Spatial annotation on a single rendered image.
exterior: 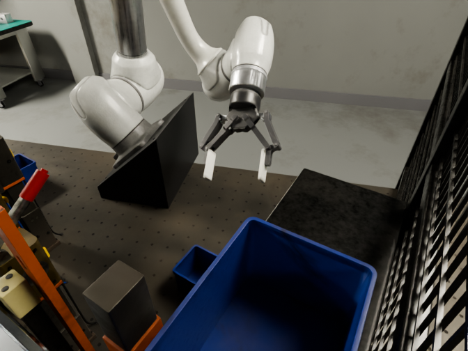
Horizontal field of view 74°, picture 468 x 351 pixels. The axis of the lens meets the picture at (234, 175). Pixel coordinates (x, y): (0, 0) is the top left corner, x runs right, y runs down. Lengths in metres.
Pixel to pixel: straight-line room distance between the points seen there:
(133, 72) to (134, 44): 0.09
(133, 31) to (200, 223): 0.66
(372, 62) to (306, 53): 0.65
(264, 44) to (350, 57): 2.68
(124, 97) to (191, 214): 0.45
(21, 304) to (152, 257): 0.47
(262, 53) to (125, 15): 0.50
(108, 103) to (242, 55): 0.49
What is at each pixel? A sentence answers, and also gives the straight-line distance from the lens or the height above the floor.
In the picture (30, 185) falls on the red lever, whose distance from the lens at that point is 0.60.
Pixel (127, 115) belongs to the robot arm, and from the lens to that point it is 1.09.
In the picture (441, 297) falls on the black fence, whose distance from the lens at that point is 0.32.
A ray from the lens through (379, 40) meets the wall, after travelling 3.45.
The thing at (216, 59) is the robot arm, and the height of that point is 1.18.
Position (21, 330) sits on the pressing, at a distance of 0.59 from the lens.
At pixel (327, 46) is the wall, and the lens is 3.40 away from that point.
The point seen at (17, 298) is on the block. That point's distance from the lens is 0.57.
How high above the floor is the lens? 1.46
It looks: 38 degrees down
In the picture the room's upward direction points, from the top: straight up
